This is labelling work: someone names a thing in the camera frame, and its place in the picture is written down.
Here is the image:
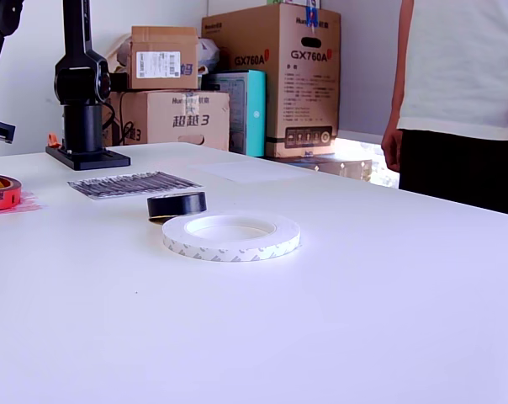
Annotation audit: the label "person right hand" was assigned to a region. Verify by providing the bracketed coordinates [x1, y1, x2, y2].
[381, 125, 405, 173]

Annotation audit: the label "white tape roll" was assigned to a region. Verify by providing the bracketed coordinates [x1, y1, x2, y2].
[161, 212, 301, 263]

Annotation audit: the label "black tape roll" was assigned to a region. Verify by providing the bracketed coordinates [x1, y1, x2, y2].
[147, 191, 208, 224]

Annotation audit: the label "red tape roll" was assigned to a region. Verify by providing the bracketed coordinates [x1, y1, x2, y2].
[0, 173, 23, 211]

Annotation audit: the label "person white shirt black shorts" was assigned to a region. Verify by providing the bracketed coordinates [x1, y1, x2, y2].
[394, 0, 508, 219]

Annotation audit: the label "large GX760A cardboard box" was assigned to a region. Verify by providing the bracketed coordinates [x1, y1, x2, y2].
[201, 3, 342, 159]

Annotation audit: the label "blank white paper sheet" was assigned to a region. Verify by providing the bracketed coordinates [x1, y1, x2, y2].
[188, 158, 312, 183]

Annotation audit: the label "teal box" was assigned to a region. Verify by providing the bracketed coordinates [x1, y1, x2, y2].
[206, 69, 267, 157]

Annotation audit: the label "white plastic bag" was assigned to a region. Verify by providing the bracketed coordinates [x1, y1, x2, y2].
[196, 36, 221, 72]

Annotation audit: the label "Huntkey cardboard box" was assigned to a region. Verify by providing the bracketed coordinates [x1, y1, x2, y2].
[108, 89, 231, 152]

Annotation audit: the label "cardboard box with shipping label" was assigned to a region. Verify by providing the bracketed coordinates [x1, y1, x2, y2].
[126, 25, 200, 91]

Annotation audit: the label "black scribbled paper sheet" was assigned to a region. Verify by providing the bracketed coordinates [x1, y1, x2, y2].
[67, 170, 204, 199]

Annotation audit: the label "red scribbled paper sheet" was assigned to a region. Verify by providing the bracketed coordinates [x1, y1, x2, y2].
[0, 189, 45, 218]

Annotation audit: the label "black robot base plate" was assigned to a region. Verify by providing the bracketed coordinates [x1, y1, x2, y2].
[45, 145, 132, 172]

